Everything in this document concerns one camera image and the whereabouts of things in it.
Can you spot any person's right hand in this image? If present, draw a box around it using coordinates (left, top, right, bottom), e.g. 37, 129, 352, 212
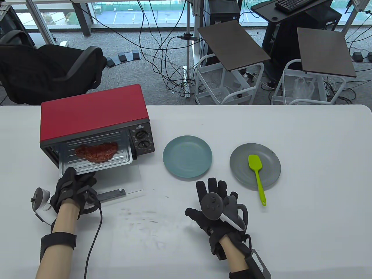
185, 178, 250, 257

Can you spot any grey plate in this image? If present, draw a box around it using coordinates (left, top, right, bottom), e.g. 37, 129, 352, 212
230, 143, 281, 191

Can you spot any black tilted desk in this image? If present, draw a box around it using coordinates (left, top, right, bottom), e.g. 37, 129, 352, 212
251, 0, 343, 70

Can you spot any black computer tower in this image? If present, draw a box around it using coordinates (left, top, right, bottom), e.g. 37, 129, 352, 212
203, 0, 242, 29

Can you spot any person's right forearm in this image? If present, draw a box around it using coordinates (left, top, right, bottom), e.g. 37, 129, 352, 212
219, 235, 249, 273

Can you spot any black keyboard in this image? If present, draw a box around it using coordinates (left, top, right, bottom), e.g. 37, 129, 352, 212
275, 0, 316, 14

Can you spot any green dessert spatula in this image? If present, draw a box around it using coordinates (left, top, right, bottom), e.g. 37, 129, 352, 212
248, 154, 267, 206

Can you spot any clear plastic bag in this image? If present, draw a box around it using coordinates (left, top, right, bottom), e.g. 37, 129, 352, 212
293, 77, 316, 101

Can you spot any black office chair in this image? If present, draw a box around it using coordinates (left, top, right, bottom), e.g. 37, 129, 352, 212
0, 31, 107, 105

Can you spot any person's left forearm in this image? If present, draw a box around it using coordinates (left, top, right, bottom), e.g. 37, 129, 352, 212
35, 202, 80, 279

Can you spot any brown tilted board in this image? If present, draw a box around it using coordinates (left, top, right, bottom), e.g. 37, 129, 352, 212
197, 20, 271, 72
297, 27, 357, 78

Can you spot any aluminium frame post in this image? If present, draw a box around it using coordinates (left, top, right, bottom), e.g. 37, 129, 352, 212
185, 0, 201, 98
26, 0, 69, 47

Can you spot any silver baking tray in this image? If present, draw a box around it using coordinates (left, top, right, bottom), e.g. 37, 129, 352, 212
58, 142, 133, 176

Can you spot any red toaster oven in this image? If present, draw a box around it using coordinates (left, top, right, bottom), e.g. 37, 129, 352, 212
40, 84, 155, 205

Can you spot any person's left hand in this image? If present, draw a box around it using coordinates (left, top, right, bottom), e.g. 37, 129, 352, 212
50, 167, 101, 218

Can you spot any teal plate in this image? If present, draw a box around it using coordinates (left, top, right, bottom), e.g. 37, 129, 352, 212
163, 135, 213, 178

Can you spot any grey foot pedal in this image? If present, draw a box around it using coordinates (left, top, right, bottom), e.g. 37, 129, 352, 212
106, 50, 142, 69

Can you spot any white wire cart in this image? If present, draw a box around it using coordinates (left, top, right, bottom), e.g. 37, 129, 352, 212
272, 59, 347, 105
195, 54, 265, 105

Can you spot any grey VR controller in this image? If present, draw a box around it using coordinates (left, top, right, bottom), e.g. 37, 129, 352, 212
31, 187, 57, 225
201, 192, 249, 232

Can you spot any black equipment case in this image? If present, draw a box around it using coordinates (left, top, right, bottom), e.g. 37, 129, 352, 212
0, 6, 35, 47

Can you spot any brown steak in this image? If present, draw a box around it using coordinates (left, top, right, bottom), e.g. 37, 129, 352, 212
75, 142, 119, 164

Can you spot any tangle of black cables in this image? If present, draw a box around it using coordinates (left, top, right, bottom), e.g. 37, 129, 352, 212
70, 0, 204, 93

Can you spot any black wrist strap with box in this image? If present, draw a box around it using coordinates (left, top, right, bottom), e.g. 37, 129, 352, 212
40, 232, 77, 263
230, 248, 271, 279

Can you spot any black glove cable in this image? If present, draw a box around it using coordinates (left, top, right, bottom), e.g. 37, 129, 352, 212
84, 201, 103, 279

